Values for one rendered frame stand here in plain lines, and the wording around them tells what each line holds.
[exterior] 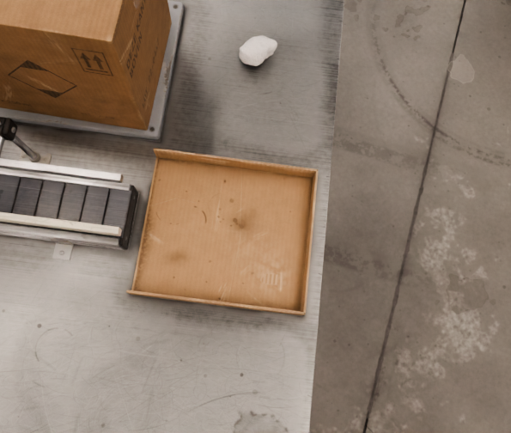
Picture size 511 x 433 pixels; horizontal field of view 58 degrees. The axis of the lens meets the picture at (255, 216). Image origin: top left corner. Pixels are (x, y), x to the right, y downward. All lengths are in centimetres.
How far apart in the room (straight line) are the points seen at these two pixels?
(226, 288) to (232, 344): 10
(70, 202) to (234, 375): 40
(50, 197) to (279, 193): 40
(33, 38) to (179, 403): 59
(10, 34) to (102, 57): 12
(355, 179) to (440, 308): 56
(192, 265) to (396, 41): 155
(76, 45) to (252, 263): 44
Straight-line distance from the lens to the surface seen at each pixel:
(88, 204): 84
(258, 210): 85
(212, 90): 95
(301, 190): 87
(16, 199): 88
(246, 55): 95
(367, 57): 207
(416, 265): 180
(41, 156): 95
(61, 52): 73
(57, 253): 88
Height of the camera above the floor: 165
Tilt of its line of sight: 75 degrees down
